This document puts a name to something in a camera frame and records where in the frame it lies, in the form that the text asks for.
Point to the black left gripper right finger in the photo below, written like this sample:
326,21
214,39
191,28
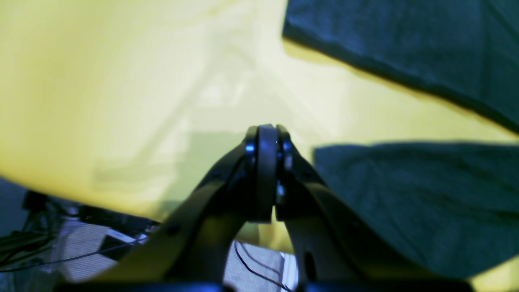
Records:
335,250

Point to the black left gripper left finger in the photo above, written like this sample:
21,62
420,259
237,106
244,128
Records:
188,253

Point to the dark green long-sleeve shirt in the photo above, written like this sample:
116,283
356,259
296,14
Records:
452,208

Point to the yellow table cloth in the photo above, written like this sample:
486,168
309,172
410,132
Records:
126,103

